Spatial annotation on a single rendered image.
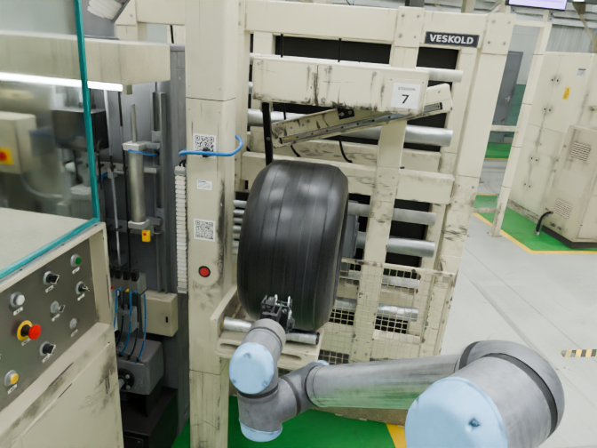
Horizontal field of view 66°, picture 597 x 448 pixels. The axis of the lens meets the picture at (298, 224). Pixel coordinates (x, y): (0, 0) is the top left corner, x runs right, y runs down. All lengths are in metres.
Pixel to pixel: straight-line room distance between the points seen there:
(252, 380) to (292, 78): 1.07
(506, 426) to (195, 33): 1.28
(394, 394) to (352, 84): 1.10
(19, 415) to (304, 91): 1.28
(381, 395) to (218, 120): 0.96
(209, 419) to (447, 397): 1.58
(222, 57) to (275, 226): 0.53
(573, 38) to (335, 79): 11.68
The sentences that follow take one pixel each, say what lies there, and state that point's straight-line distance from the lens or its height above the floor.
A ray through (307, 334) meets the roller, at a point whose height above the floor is 0.92.
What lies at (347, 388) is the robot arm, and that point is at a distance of 0.95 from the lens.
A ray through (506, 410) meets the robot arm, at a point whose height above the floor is 1.48.
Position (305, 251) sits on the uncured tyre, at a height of 1.28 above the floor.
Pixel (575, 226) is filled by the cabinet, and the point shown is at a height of 0.25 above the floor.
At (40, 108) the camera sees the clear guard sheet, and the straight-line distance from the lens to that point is 1.34.
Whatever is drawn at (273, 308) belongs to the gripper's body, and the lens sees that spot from 1.13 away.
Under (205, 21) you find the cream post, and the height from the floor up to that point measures 1.88.
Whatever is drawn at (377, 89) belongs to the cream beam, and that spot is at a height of 1.71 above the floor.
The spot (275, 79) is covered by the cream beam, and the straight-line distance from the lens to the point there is 1.69.
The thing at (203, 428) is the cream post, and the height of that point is 0.34.
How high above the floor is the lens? 1.83
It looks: 21 degrees down
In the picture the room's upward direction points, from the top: 5 degrees clockwise
